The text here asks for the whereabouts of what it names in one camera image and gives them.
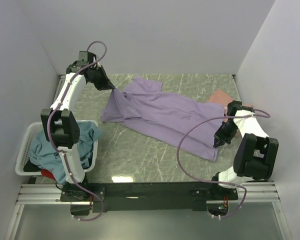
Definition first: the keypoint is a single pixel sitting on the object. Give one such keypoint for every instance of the aluminium rail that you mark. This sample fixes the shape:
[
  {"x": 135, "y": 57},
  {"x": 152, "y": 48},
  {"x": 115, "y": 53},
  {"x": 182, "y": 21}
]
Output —
[{"x": 48, "y": 194}]

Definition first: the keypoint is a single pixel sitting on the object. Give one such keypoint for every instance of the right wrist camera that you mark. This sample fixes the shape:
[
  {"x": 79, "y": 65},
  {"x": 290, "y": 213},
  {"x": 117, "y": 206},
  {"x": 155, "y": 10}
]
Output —
[{"x": 233, "y": 107}]

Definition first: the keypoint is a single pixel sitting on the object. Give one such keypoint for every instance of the red garment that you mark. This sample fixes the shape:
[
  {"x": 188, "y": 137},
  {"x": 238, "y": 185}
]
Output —
[{"x": 46, "y": 173}]

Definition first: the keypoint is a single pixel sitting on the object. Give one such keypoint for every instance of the folded pink t shirt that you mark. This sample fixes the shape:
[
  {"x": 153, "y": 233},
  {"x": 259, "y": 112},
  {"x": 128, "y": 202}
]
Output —
[{"x": 222, "y": 98}]

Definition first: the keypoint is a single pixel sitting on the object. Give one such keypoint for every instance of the purple t shirt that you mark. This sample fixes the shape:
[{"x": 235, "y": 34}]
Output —
[{"x": 169, "y": 117}]

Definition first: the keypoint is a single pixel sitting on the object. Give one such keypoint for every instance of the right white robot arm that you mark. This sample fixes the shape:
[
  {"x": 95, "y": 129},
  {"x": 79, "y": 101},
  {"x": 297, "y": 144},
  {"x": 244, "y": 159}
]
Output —
[{"x": 256, "y": 154}]

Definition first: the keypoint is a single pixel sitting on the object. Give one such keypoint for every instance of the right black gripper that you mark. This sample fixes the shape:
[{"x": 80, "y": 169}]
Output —
[{"x": 222, "y": 135}]

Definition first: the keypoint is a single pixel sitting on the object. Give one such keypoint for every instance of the black garment in basket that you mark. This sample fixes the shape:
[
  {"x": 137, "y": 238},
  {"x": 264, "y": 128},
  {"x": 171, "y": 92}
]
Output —
[{"x": 30, "y": 167}]

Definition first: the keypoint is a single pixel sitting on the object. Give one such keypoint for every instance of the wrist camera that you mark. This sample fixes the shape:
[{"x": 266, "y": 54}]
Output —
[
  {"x": 85, "y": 58},
  {"x": 233, "y": 107}
]

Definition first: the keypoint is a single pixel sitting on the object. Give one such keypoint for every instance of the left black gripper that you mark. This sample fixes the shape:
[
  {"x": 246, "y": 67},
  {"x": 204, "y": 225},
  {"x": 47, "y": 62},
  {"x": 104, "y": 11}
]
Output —
[{"x": 103, "y": 81}]

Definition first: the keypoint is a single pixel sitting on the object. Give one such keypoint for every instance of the white laundry basket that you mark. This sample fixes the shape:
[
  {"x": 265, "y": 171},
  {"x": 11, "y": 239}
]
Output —
[{"x": 32, "y": 130}]

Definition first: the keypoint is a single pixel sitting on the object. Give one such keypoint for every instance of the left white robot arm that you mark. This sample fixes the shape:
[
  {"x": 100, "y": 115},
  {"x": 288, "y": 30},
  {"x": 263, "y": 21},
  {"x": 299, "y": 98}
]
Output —
[{"x": 59, "y": 124}]

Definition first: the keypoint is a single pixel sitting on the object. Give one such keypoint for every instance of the light blue t shirt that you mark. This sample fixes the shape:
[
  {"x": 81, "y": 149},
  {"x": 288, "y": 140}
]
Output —
[{"x": 42, "y": 154}]

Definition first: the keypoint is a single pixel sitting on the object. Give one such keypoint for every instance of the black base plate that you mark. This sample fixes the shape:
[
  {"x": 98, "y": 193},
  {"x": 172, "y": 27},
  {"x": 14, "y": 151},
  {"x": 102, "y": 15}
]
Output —
[{"x": 133, "y": 196}]

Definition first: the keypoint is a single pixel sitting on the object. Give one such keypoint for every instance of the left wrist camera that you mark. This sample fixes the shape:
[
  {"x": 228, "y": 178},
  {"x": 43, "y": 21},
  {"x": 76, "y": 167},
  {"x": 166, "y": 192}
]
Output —
[{"x": 85, "y": 58}]

